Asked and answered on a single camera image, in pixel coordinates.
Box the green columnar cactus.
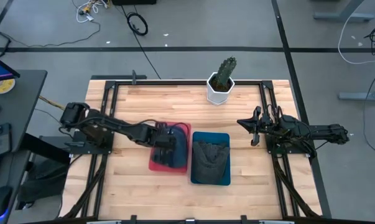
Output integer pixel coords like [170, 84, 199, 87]
[216, 55, 238, 90]

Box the grey desk leg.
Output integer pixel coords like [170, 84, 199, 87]
[312, 0, 375, 24]
[337, 83, 375, 103]

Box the yellow braided cable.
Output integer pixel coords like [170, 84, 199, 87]
[39, 95, 67, 111]

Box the navy blue cap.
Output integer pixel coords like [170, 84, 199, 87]
[167, 125, 189, 169]

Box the thin black floor cable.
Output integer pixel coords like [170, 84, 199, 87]
[0, 12, 102, 58]

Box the long black floor cable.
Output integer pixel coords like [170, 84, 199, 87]
[362, 63, 375, 163]

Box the long white floor cable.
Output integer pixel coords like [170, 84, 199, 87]
[337, 0, 375, 65]

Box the black office desk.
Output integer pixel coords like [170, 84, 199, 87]
[0, 69, 49, 224]

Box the black equipment box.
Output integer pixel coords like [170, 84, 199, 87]
[111, 0, 158, 6]

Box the black smartphone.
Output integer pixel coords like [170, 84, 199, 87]
[0, 123, 13, 157]

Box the yellow round coaster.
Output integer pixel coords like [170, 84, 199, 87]
[0, 78, 17, 95]

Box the dark grey cap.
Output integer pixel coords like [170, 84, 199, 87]
[192, 139, 231, 185]

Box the white hexagonal plant pot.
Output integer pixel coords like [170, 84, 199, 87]
[206, 72, 236, 106]

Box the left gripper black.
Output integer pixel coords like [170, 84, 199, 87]
[151, 123, 178, 166]

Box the black computer mouse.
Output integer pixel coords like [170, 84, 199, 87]
[0, 185, 14, 219]

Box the white cable bundle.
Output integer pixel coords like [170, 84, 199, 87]
[75, 0, 109, 24]

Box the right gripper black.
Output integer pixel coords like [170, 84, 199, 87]
[236, 105, 286, 147]

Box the pink translucent plastic bin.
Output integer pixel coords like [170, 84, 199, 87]
[148, 121, 192, 174]

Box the black aluminium table frame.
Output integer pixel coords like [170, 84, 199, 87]
[58, 74, 331, 224]

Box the black coiled cable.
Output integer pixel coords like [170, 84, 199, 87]
[121, 4, 162, 80]

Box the black bag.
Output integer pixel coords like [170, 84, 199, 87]
[17, 156, 71, 211]

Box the blue plastic bin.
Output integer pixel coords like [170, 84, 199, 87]
[190, 131, 232, 187]

